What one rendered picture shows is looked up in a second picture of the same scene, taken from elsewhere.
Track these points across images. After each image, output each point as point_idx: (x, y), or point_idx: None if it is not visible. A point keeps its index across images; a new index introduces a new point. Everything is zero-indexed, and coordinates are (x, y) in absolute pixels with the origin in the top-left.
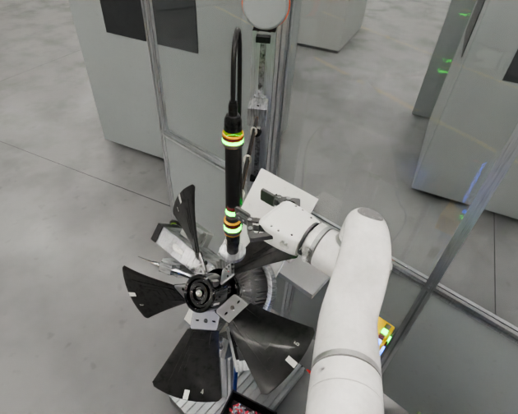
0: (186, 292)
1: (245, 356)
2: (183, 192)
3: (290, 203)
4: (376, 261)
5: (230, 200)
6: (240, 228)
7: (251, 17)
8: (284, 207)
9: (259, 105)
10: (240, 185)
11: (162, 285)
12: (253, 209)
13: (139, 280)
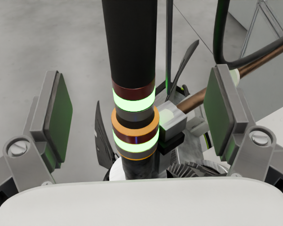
0: (108, 173)
1: None
2: (188, 49)
3: (282, 224)
4: None
5: (110, 55)
6: (143, 149)
7: None
8: (215, 225)
9: None
10: (167, 21)
11: (108, 145)
12: (282, 129)
13: (99, 124)
